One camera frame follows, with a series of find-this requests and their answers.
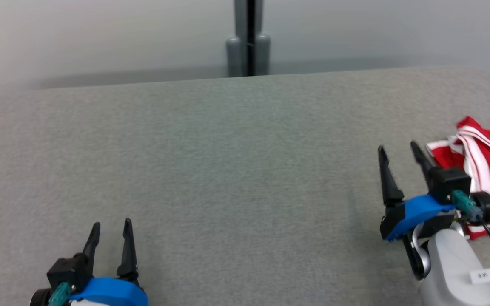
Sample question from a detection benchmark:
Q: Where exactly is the left camera cable teal connector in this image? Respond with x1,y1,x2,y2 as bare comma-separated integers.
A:
48,282,72,306

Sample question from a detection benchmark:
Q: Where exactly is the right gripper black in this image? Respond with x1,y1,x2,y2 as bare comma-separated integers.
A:
378,142,435,240

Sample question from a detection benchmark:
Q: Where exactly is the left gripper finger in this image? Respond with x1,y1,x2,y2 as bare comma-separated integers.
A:
83,222,101,272
117,218,139,284

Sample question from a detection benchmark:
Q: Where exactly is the right camera cable teal connector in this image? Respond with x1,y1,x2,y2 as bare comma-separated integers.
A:
451,190,490,306

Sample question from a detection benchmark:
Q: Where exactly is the right blue camera mount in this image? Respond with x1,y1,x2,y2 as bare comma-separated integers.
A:
383,193,456,242

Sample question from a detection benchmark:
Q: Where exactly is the camera cable teal connector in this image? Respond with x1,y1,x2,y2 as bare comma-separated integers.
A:
48,282,72,306
451,190,490,306

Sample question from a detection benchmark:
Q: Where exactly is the grey partition post black gap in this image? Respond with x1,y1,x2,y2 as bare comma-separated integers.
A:
225,0,271,78

